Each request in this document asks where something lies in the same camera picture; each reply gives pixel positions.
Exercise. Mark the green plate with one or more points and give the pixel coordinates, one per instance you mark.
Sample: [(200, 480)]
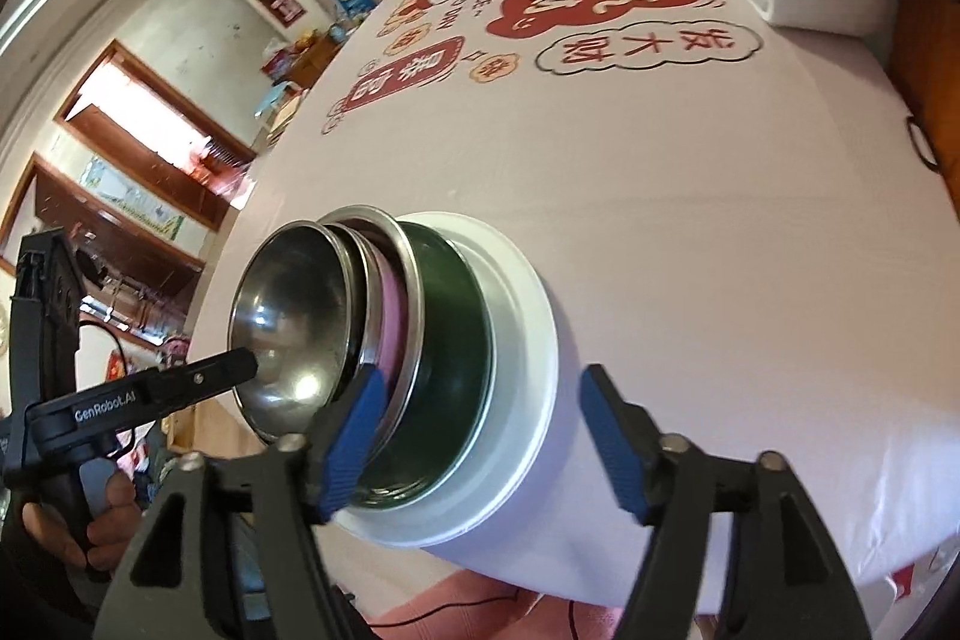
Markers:
[(450, 347)]

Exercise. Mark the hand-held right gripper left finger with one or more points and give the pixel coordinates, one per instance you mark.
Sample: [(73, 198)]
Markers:
[(352, 437)]

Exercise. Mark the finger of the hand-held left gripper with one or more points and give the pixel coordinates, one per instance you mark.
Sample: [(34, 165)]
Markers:
[(206, 379)]

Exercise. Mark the white plate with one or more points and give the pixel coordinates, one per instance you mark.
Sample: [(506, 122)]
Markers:
[(536, 370)]

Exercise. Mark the wide steel bowl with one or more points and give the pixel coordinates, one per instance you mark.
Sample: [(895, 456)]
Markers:
[(391, 325)]

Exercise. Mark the wooden media cabinet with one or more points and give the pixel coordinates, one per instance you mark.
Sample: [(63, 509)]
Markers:
[(315, 57)]

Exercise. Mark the deep steel bowl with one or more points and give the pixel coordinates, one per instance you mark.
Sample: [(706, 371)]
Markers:
[(364, 295)]

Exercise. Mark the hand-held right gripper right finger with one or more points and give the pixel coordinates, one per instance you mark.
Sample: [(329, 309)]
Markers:
[(615, 437)]

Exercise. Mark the pink printed tablecloth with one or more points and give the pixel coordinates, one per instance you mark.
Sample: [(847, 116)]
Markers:
[(675, 197)]

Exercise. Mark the colourful wall chart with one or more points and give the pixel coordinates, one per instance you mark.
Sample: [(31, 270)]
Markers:
[(131, 197)]

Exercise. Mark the pink clothing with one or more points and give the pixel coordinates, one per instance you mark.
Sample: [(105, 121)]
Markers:
[(480, 602)]

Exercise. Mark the small steel bowl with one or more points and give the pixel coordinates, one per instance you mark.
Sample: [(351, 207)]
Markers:
[(285, 325)]

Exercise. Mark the person's left hand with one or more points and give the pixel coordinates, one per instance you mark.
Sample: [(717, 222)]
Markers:
[(120, 509)]

